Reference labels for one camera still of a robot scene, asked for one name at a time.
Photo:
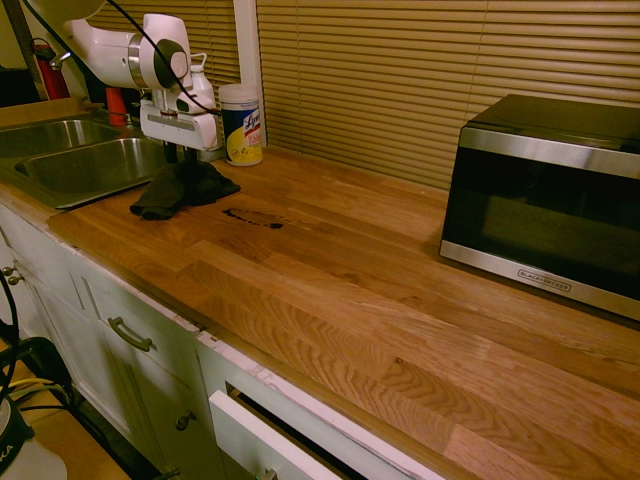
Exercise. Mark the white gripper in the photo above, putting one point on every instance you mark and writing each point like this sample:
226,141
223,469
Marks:
175,127

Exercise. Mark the dark green cloth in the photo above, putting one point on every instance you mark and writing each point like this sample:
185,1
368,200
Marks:
180,192

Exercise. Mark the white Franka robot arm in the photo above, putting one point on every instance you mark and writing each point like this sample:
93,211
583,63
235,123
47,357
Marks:
100,47

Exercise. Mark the dark liquid spill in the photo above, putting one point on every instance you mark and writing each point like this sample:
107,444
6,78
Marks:
250,218

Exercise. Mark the Lysol wipes canister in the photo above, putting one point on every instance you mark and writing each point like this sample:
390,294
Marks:
242,130

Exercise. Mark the white water bottle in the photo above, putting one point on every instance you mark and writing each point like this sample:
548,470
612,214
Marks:
202,85

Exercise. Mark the stainless steel sink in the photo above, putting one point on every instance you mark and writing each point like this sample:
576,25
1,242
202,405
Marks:
80,165

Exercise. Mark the narrow beige window blind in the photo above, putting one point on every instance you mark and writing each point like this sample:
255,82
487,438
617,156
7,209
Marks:
215,35

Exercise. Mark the red fire extinguisher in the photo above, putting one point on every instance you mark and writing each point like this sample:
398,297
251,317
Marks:
52,75

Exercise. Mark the round metal cabinet knob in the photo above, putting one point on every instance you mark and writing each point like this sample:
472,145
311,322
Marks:
15,280
185,421
7,271

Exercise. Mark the wide beige window blind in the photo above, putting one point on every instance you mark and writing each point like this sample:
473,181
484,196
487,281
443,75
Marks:
425,85

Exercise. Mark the open white drawer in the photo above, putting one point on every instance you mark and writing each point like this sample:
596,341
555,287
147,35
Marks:
260,435

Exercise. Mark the black microwave oven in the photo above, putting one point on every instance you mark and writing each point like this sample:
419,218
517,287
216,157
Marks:
540,210

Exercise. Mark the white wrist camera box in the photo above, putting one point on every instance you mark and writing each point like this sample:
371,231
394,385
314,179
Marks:
192,104

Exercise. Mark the black camera stand pole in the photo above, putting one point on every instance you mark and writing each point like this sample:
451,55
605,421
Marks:
19,30

